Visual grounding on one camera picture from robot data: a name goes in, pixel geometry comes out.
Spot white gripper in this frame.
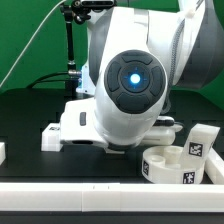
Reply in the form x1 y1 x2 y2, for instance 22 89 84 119
59 99 178 154

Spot white round stool seat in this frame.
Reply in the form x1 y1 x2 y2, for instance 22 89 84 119
141 146 205 184

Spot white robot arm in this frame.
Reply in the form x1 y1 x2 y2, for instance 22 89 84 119
60 0 224 150

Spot white block at left edge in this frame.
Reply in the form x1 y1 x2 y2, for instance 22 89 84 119
0 142 6 165

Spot black cables on table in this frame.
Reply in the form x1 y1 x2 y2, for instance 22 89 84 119
25 71 78 90

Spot white front fence rail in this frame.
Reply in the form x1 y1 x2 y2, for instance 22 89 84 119
0 183 224 212

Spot white cable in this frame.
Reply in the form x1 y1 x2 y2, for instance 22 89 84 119
0 0 68 89

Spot black camera stand pole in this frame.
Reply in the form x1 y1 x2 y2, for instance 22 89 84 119
59 0 118 92

